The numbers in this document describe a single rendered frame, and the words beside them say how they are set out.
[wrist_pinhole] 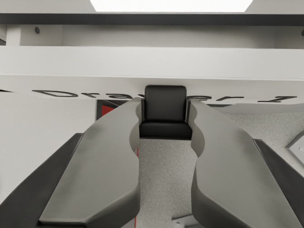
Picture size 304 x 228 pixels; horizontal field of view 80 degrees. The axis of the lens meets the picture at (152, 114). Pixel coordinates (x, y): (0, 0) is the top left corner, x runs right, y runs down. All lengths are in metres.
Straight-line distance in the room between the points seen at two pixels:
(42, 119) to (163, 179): 0.85
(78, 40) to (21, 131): 0.18
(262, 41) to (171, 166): 0.90
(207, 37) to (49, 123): 0.25
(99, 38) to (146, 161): 0.89
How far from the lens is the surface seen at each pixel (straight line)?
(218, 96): 0.17
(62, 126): 0.31
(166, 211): 1.14
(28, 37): 0.19
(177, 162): 1.06
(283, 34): 0.23
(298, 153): 1.24
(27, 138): 0.34
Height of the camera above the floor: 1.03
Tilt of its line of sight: 86 degrees down
